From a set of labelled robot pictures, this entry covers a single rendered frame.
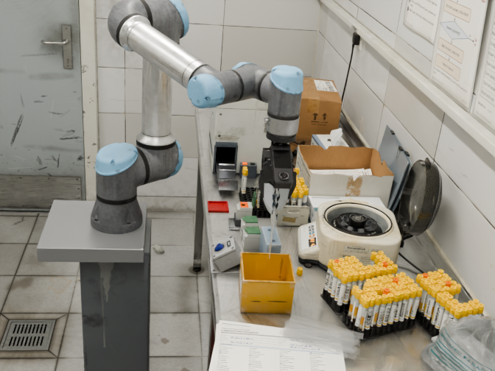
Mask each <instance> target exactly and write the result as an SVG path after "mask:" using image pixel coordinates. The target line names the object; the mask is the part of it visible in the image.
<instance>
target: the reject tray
mask: <svg viewBox="0 0 495 371"><path fill-rule="evenodd" d="M207 204H208V212H209V213H229V208H228V201H207Z"/></svg>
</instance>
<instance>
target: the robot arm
mask: <svg viewBox="0 0 495 371"><path fill-rule="evenodd" d="M108 30H109V33H110V36H111V37H112V38H113V39H114V40H115V42H116V43H117V44H119V45H120V46H121V47H122V48H123V49H125V50H127V51H129V52H136V53H137V54H139V55H140V56H142V57H143V60H142V111H141V132H140V133H139V134H138V135H137V136H136V146H134V145H132V144H129V143H120V144H119V143H114V144H109V145H107V146H104V147H103V148H101V149H100V150H99V151H98V153H97V155H96V163H95V170H96V201H95V203H94V207H93V210H92V212H91V226H92V227H93V228H94V229H96V230H98V231H100V232H103V233H109V234H123V233H129V232H132V231H134V230H137V229H138V228H140V226H141V225H142V222H143V216H142V212H141V209H140V206H139V203H138V200H137V187H138V186H142V185H145V184H148V183H152V182H155V181H158V180H165V179H167V178H169V177H171V176H173V175H175V174H177V173H178V172H179V171H180V168H181V166H182V164H183V151H182V150H180V148H181V146H180V144H179V143H178V142H177V141H176V138H175V136H174V135H173V134H172V133H171V120H172V80H174V81H176V82H178V83H179V84H180V85H182V86H183V87H184V88H186V89H187V93H188V97H189V99H190V100H191V101H192V104H193V105H194V106H195V107H198V108H213V107H217V106H219V105H225V104H228V103H232V102H239V101H243V100H246V99H258V100H259V101H262V102H265V103H268V109H267V117H268V118H264V121H265V122H267V126H266V130H267V133H266V137H267V139H269V140H271V145H270V148H263V150H262V159H261V170H260V175H259V190H260V192H261V195H262V198H263V200H264V204H265V206H266V209H267V210H268V211H269V213H270V214H271V215H272V214H273V194H274V192H275V188H277V189H278V193H279V196H278V198H277V204H276V206H275V207H276V212H275V214H278V213H279V212H280V211H281V210H282V208H283V207H284V206H285V205H286V203H287V201H288V199H289V198H290V197H291V195H292V193H293V191H294V190H295V187H296V176H297V172H294V171H293V169H294V168H295V164H294V163H293V161H294V158H293V155H292V150H291V149H290V145H289V144H288V143H291V142H293V141H295V140H296V133H297V132H298V125H299V118H300V116H299V115H300V109H301V97H302V92H303V72H302V70H300V69H299V68H297V67H294V66H286V65H281V66H275V67H273V69H272V71H271V70H268V69H266V68H262V67H260V66H258V65H256V64H254V63H246V62H240V63H237V64H236V65H235V66H234V67H233V68H232V69H231V70H227V71H218V70H216V69H215V68H212V67H211V66H210V65H209V64H207V63H205V62H204V61H202V60H201V59H200V58H198V57H196V56H195V55H193V54H192V53H191V52H189V51H188V50H186V49H185V48H183V47H182V46H180V38H183V37H184V36H185V35H186V33H187V32H188V31H189V16H188V13H187V11H186V8H185V7H184V6H183V3H182V2H181V1H180V0H121V1H118V2H117V3H116V4H115V5H114V6H113V7H112V9H111V11H110V12H109V15H108Z"/></svg>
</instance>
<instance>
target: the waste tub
mask: <svg viewBox="0 0 495 371"><path fill-rule="evenodd" d="M240 256H241V259H240V268H239V304H240V312H241V313H253V314H291V312H292V301H293V296H294V290H295V284H296V280H295V273H294V270H293V266H292V259H291V255H290V254H283V253H270V258H269V253H264V252H240Z"/></svg>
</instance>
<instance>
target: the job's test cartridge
mask: <svg viewBox="0 0 495 371"><path fill-rule="evenodd" d="M251 204H252V202H239V204H236V219H242V217H243V218H244V216H252V210H253V206H252V205H251Z"/></svg>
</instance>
